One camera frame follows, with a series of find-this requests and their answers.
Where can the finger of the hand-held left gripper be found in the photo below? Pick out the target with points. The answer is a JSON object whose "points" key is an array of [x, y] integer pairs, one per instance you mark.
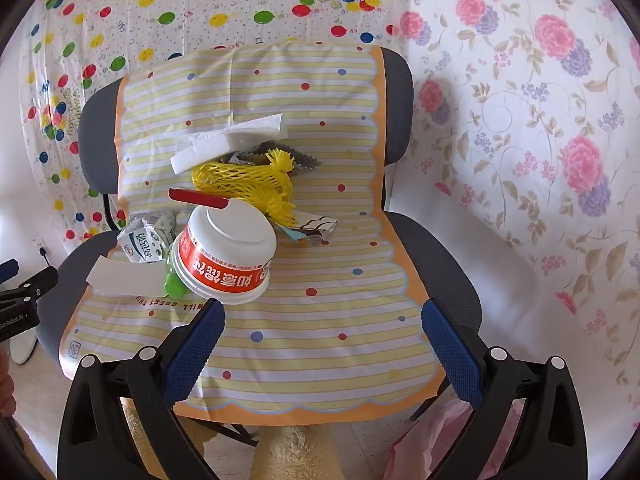
{"points": [[35, 285], [9, 272]]}

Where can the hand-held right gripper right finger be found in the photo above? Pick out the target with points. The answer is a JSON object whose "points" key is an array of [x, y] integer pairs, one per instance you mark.
{"points": [[452, 355]]}

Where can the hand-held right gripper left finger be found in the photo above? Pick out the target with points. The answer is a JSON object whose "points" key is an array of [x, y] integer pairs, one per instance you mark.
{"points": [[195, 355]]}

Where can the green plastic bottle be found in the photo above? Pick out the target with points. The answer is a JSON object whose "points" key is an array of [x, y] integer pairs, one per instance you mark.
{"points": [[173, 285]]}

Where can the white paper sheet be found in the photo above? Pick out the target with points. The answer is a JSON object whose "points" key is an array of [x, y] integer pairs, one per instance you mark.
{"points": [[125, 277]]}

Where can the pink plastic bag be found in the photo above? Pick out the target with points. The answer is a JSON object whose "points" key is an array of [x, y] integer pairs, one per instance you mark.
{"points": [[430, 450]]}

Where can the red and white noodle bowl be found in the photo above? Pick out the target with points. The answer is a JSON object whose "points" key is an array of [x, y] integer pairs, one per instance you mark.
{"points": [[225, 255]]}

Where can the white green milk carton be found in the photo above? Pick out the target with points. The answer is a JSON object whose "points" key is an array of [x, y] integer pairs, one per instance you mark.
{"points": [[145, 242]]}

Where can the red stick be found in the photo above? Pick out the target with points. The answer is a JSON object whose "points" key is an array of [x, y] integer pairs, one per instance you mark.
{"points": [[200, 199]]}

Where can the small patterned wrapper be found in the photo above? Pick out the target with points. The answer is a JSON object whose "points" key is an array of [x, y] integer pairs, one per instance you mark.
{"points": [[312, 227]]}

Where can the yellow foam net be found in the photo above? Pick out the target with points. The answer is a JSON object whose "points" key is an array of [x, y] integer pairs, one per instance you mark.
{"points": [[240, 180]]}

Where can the white foam piece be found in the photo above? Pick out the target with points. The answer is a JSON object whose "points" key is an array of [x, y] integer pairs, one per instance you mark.
{"points": [[200, 152]]}

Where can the silver wrapper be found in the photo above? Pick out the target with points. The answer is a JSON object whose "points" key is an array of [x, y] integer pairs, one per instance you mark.
{"points": [[305, 162]]}

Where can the white tissue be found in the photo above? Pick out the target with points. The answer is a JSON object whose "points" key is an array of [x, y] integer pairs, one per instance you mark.
{"points": [[260, 127]]}

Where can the white round fan base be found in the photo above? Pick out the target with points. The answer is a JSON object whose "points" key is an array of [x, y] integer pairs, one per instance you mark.
{"points": [[22, 347]]}

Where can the grey office chair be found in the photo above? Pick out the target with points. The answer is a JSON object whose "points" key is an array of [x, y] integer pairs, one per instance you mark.
{"points": [[440, 270]]}

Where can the yellow plush rug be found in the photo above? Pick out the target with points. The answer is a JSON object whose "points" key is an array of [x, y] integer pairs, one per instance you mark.
{"points": [[295, 455]]}

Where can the floral print cloth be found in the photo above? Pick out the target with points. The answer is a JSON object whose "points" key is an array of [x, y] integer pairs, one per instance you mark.
{"points": [[525, 135]]}

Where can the yellow striped plastic sheet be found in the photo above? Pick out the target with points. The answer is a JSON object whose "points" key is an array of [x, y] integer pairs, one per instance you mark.
{"points": [[320, 110]]}

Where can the balloon print cloth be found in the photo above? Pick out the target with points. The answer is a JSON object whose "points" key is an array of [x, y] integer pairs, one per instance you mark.
{"points": [[200, 10]]}

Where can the white wall socket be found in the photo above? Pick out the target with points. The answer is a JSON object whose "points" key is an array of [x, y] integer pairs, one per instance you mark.
{"points": [[41, 246]]}

